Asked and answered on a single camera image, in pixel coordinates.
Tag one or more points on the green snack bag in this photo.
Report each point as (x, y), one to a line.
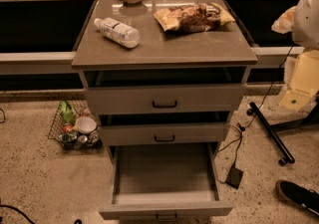
(66, 112)

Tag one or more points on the grey open bottom drawer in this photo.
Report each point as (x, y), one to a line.
(164, 182)

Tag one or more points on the clear plastic water bottle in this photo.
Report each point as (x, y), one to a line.
(118, 32)

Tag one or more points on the grey drawer cabinet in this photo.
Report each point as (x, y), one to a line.
(158, 49)

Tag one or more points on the white cup in basket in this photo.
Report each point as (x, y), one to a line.
(85, 124)

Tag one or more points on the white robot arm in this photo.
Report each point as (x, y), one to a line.
(302, 21)

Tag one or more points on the black power adapter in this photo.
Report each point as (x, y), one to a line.
(234, 177)

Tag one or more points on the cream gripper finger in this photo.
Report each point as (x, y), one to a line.
(284, 23)

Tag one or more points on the brown chip bag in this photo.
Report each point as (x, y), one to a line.
(199, 17)

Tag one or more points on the wire basket on floor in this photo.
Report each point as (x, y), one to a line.
(66, 134)

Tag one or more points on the black stand base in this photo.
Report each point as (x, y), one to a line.
(273, 129)

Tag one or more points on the black shoe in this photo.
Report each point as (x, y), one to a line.
(299, 196)

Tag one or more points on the grey top drawer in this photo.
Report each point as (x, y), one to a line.
(155, 91)

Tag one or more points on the grey middle drawer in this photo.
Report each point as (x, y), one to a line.
(158, 128)

